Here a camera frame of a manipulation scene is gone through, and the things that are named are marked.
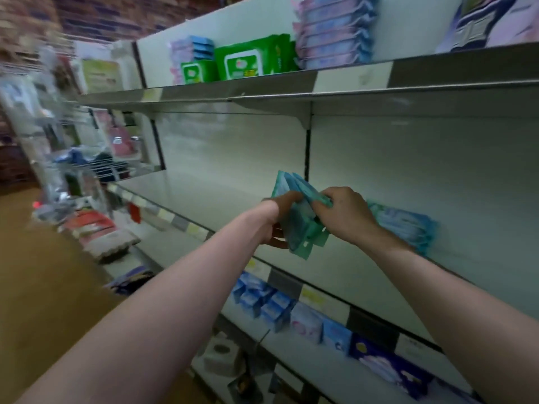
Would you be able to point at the person's left hand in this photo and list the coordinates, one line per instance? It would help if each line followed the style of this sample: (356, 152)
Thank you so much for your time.
(278, 216)

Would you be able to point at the person's right hand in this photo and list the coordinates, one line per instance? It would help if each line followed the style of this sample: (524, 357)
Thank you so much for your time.
(352, 219)

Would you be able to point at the metal store shelving unit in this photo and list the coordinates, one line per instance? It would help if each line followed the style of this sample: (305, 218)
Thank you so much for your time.
(404, 155)

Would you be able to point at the person's right forearm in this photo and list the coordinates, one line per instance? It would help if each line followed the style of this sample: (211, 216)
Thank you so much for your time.
(463, 324)

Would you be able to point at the person's left forearm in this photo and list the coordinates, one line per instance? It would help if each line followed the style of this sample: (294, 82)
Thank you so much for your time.
(151, 332)

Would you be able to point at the beige tissue box holder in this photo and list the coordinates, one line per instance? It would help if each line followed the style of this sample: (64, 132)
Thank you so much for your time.
(223, 356)

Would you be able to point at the dark blue packaged goods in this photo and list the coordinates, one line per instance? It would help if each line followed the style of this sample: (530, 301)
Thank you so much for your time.
(387, 366)

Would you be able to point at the dark plastic bags bundle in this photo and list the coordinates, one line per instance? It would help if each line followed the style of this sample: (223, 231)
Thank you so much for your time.
(130, 280)

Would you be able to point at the white textured pack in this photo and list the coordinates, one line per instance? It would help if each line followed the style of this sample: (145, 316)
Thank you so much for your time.
(109, 242)

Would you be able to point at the red mesh bag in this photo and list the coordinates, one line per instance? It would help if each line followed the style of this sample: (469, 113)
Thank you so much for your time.
(88, 221)

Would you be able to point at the hanging packaged goods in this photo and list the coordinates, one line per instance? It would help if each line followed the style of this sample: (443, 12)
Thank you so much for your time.
(101, 75)

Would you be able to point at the dark blue gold pad packet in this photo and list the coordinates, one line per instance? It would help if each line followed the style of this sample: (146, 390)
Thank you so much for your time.
(488, 21)

